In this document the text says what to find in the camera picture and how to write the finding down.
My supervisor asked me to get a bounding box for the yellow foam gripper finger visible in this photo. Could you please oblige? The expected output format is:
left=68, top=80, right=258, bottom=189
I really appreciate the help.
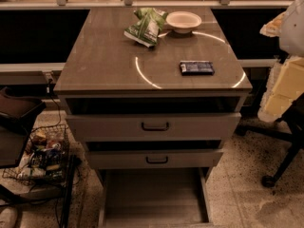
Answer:
left=259, top=12, right=285, bottom=37
left=257, top=56, right=304, bottom=123

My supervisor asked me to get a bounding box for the green jalapeno chip bag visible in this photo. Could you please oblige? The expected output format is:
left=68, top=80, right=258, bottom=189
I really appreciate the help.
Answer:
left=123, top=8, right=168, bottom=48

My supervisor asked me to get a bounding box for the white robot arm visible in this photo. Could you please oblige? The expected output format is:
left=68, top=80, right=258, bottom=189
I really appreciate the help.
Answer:
left=257, top=0, right=304, bottom=123

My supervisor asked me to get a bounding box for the top grey drawer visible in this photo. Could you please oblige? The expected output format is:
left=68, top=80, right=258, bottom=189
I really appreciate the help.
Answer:
left=66, top=113, right=240, bottom=142

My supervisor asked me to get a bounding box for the grey drawer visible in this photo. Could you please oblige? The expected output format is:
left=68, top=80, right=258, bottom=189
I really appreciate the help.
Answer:
left=66, top=113, right=240, bottom=142
left=85, top=149, right=222, bottom=169

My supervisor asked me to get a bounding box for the grey drawer cabinet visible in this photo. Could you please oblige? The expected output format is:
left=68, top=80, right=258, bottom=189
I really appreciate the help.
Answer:
left=53, top=6, right=254, bottom=228

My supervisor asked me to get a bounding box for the middle grey drawer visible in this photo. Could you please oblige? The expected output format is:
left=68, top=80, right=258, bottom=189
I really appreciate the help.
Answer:
left=85, top=149, right=222, bottom=169

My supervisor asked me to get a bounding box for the open bottom drawer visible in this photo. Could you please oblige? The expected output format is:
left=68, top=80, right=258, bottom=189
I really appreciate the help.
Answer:
left=98, top=168, right=212, bottom=228

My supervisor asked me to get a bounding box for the black office chair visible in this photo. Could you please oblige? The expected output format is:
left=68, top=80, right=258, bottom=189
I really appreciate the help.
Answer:
left=236, top=93, right=304, bottom=188

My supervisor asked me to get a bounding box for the white paper bowl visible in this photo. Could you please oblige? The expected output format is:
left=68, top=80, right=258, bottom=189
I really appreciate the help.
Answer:
left=166, top=11, right=201, bottom=34

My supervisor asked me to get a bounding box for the dark blue snack bar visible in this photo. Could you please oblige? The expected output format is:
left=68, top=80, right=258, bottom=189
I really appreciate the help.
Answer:
left=180, top=61, right=215, bottom=75

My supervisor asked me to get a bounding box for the dark brown bin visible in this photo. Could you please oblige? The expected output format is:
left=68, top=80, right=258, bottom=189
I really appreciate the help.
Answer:
left=0, top=87, right=46, bottom=168

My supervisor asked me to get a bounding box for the black top drawer handle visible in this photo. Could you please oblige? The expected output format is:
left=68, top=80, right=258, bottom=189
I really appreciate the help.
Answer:
left=141, top=123, right=170, bottom=131

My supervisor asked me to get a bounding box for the black drawer handle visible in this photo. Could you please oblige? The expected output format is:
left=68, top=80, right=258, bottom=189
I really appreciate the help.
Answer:
left=145, top=157, right=169, bottom=164
left=141, top=123, right=170, bottom=131

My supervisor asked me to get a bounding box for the black middle drawer handle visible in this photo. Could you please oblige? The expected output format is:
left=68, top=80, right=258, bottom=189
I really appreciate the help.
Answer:
left=145, top=157, right=169, bottom=164

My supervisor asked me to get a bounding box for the black power cable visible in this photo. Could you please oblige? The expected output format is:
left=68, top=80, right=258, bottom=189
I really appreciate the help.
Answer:
left=47, top=79, right=63, bottom=128

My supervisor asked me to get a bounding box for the wire basket of snacks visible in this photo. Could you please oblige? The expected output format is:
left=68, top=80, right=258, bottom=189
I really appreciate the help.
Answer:
left=2, top=124, right=69, bottom=185

